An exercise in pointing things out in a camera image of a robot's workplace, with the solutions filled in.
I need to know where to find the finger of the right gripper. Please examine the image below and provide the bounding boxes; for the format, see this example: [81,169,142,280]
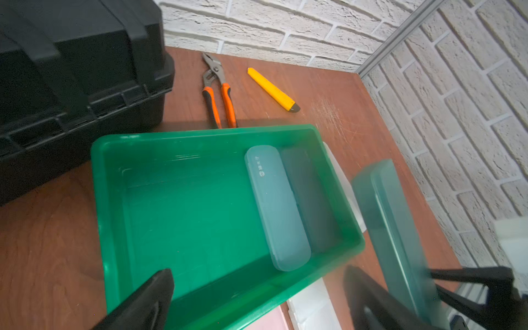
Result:
[430,266,526,329]

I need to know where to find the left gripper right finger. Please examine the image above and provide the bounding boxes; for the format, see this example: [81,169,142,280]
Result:
[343,265,435,329]

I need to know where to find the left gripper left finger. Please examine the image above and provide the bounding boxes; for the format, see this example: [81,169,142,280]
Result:
[94,269,174,329]

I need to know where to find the dark green labelled pencil case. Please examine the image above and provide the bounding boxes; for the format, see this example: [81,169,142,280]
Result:
[351,159,450,329]

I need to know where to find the grey frosted rectangular pencil case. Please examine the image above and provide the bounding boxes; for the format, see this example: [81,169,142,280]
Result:
[287,279,341,330]

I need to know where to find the blue-grey frosted pencil case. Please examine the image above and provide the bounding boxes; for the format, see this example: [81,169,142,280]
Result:
[245,145,312,272]

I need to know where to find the green plastic storage tray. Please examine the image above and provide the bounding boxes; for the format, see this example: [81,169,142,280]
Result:
[92,125,364,329]

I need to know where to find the clear frosted pencil case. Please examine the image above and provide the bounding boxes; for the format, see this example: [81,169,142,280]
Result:
[323,142,367,233]

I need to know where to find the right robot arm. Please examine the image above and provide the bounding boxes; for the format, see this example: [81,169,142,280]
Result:
[430,217,527,329]

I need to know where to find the pink pencil case with label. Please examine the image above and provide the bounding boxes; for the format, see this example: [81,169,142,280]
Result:
[244,307,289,330]

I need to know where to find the yellow utility knife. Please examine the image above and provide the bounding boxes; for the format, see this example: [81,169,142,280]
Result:
[247,67,301,113]

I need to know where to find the black plastic toolbox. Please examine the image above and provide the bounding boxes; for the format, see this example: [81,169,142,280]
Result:
[1,1,175,204]

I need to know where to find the orange handled pliers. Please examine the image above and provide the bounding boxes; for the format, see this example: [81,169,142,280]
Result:
[201,52,239,129]

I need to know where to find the right corner aluminium post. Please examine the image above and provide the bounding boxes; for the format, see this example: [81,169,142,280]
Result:
[355,0,445,78]

